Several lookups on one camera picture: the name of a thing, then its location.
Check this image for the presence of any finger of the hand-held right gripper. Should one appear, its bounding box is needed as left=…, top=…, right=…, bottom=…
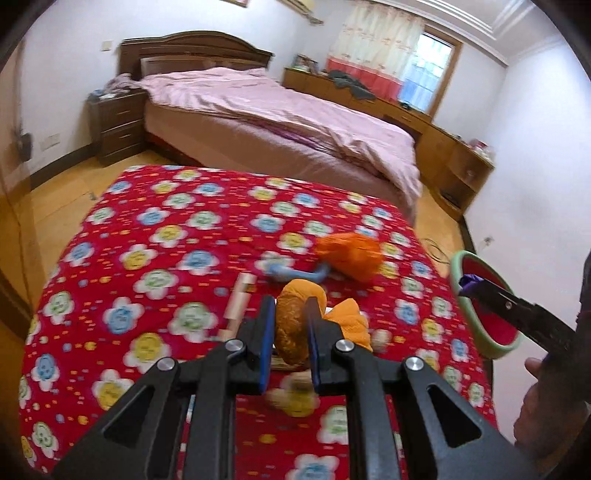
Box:
left=472, top=278, right=578, bottom=356

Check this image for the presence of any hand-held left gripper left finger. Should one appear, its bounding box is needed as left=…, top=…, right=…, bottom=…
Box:
left=53, top=295, right=278, bottom=480

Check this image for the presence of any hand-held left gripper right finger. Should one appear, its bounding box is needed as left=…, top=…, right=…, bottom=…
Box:
left=305, top=296, right=539, bottom=480

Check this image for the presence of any red bin with green rim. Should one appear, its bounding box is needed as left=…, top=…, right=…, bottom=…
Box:
left=450, top=250, right=522, bottom=361

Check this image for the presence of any orange brown plush toy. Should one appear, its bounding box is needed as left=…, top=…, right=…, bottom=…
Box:
left=274, top=279, right=328, bottom=370

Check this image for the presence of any purple wrapper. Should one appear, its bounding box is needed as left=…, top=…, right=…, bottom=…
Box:
left=459, top=273, right=485, bottom=296

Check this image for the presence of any person's right hand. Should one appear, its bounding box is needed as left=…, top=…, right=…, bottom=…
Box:
left=513, top=357, right=591, bottom=462

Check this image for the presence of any small orange plastic bag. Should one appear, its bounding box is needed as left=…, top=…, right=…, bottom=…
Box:
left=323, top=298, right=374, bottom=354

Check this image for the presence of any tan wooden block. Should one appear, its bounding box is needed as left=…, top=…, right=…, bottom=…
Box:
left=219, top=272, right=257, bottom=340

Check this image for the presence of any tan peanut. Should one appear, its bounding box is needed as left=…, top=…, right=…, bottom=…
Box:
left=270, top=374, right=319, bottom=418

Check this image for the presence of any blue plastic piece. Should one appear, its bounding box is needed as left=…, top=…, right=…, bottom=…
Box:
left=261, top=261, right=331, bottom=283

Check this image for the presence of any orange cloth item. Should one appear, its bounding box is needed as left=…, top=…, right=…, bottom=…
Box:
left=315, top=232, right=384, bottom=283

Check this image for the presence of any red smiley flower blanket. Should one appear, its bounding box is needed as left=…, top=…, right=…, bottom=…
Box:
left=18, top=165, right=499, bottom=480

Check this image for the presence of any long wooden desk cabinet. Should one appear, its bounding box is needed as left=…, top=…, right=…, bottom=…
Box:
left=283, top=67, right=496, bottom=222

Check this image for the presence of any pink quilt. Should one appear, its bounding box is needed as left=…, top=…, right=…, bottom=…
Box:
left=139, top=67, right=423, bottom=204

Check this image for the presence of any barred window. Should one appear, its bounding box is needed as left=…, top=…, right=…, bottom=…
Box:
left=397, top=32, right=462, bottom=116

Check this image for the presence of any dark wooden nightstand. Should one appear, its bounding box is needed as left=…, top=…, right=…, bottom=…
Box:
left=88, top=90, right=148, bottom=168

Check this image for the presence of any dark grey clothes heap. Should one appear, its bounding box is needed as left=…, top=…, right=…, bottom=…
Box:
left=328, top=70, right=377, bottom=100

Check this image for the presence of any floral curtain with red hem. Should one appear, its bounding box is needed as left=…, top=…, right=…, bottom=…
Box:
left=325, top=0, right=423, bottom=100

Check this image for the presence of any pale clothes heap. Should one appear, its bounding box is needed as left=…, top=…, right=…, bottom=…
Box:
left=105, top=73, right=141, bottom=93

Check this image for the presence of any dark wooden bed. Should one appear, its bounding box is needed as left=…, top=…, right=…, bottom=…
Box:
left=117, top=31, right=423, bottom=217

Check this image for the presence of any thin floor cable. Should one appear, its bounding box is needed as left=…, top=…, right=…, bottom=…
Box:
left=425, top=237, right=455, bottom=266

